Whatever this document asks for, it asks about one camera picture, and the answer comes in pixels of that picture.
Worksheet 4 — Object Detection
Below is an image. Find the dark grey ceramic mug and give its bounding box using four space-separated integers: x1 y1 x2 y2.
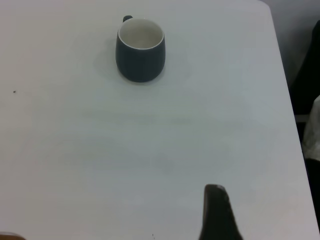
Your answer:
115 15 166 84

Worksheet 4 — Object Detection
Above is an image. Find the white crumpled cloth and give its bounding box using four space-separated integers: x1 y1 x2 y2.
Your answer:
301 94 320 161

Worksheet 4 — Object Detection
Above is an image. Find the black chair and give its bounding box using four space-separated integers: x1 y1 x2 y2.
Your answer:
290 20 320 116

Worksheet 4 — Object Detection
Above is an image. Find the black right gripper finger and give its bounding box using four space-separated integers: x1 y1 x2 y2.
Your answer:
198 184 245 240

